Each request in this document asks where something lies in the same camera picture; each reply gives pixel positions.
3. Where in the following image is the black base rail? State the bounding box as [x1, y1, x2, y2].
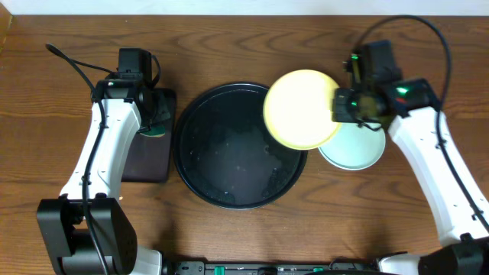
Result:
[160, 259, 381, 275]

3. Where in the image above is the black rectangular tray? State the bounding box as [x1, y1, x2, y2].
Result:
[122, 89, 176, 183]

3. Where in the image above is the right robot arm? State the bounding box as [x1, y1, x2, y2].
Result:
[332, 79, 488, 274]

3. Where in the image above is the light blue plate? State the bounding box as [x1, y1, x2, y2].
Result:
[319, 123, 386, 170]

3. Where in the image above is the round black tray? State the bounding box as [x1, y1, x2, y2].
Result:
[173, 82, 307, 209]

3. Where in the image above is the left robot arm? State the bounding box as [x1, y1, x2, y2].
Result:
[37, 79, 176, 274]

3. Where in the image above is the green scouring sponge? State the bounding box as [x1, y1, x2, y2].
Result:
[144, 125, 166, 138]

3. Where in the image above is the yellow plate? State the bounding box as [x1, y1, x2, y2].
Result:
[263, 70, 342, 150]

